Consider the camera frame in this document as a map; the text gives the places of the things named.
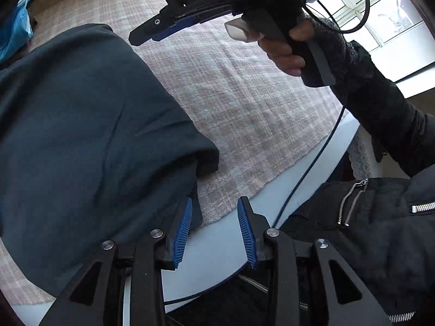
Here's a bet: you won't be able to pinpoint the white window frame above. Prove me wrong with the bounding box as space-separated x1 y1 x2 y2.
309 0 434 97

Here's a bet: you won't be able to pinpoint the black jacket with zippers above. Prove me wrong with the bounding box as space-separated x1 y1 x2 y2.
166 162 435 326

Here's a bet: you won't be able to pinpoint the light blue garment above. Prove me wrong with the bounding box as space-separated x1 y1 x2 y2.
1 0 34 63

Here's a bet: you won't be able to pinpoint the pink plaid table cloth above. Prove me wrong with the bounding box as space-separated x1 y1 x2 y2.
1 0 340 305

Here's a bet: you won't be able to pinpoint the dark grey trousers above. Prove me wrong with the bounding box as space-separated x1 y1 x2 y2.
1 24 220 296

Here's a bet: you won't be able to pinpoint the white gripper trigger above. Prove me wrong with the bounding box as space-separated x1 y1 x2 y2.
224 18 264 43

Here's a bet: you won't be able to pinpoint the person's right forearm dark sleeve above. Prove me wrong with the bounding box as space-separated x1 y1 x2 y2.
309 18 434 177

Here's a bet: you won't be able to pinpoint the person's right hand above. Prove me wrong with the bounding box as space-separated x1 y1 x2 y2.
257 18 315 77

